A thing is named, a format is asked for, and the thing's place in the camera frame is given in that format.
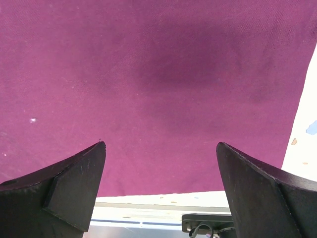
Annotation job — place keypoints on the aluminium mounting rail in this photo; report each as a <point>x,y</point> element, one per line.
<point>119,220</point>

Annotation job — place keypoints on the purple surgical cloth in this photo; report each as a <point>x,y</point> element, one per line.
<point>161,82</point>

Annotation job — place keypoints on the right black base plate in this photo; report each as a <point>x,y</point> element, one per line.
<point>210,225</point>

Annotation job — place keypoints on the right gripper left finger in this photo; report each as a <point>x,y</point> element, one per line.
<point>56,201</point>

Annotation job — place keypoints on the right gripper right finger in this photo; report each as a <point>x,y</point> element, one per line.
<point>264,201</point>

